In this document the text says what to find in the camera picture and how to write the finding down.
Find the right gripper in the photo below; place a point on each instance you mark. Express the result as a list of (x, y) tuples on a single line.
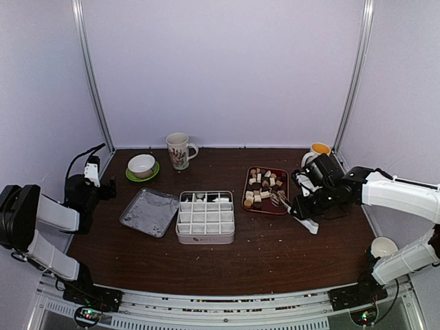
[(303, 212)]

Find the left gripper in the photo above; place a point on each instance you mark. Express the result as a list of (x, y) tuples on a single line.
[(106, 194)]

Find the white handled tongs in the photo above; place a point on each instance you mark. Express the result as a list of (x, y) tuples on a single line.
[(279, 199)]

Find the bunny tin lid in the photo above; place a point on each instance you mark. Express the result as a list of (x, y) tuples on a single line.
[(150, 212)]

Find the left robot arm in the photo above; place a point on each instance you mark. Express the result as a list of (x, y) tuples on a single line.
[(23, 207)]

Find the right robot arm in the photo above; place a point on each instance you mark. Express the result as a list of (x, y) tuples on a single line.
[(375, 187)]

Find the red chocolate tray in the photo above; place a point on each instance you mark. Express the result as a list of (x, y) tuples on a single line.
[(261, 184)]

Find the yellow inside floral mug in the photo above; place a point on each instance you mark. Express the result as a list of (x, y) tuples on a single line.
[(315, 150)]

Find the green saucer plate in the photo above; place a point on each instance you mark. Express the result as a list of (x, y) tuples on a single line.
[(130, 176)]

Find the white ceramic bowl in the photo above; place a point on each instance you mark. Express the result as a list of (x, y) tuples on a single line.
[(142, 166)]

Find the white cup near base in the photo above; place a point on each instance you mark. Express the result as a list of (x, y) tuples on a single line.
[(382, 246)]

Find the seashell coral mug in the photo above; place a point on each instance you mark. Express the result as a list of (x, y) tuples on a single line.
[(180, 150)]

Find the tin box with dividers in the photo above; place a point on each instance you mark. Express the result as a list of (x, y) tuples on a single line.
[(205, 218)]

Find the front aluminium rail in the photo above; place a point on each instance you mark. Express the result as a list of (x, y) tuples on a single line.
[(310, 309)]

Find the right aluminium frame post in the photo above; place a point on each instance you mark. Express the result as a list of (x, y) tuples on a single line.
[(360, 58)]

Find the aluminium frame post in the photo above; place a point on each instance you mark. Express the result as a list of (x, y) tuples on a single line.
[(77, 6), (360, 58)]

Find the left aluminium frame post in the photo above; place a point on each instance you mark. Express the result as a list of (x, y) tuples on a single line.
[(77, 6)]

